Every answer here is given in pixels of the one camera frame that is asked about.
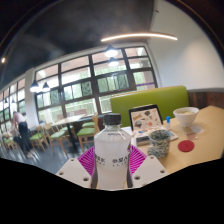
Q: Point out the flat round red coaster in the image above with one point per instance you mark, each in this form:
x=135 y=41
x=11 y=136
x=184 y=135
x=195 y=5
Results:
x=186 y=146

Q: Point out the speckled green patterned cup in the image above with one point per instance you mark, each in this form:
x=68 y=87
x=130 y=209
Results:
x=159 y=145

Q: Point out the green upholstered bench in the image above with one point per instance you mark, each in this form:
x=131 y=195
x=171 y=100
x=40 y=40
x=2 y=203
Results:
x=150 y=98

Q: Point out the wooden dining table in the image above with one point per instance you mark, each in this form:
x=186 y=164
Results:
x=66 y=120

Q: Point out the group of green-seated wooden chairs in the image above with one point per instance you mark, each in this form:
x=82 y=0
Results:
x=85 y=131

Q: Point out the white ceramic bowl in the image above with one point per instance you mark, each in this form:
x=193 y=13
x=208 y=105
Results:
x=185 y=117

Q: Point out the person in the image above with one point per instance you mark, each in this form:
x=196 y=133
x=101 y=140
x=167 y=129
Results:
x=22 y=130

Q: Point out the small blue-capped bottle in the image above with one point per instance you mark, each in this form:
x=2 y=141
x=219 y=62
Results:
x=168 y=123

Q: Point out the long curved linear ceiling light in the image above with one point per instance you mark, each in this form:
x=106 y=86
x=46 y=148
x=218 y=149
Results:
x=140 y=35

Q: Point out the group of black pendant lamps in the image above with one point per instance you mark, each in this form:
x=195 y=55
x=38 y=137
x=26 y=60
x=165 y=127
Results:
x=111 y=52

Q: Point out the clear plastic wrapper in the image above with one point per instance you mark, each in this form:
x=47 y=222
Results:
x=197 y=129

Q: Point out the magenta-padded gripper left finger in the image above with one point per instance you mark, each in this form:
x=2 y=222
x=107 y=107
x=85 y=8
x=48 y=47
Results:
x=75 y=173

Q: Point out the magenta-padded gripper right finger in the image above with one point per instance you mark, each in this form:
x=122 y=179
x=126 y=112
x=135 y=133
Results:
x=150 y=170

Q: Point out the clear water bottle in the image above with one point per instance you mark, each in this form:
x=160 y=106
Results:
x=111 y=156

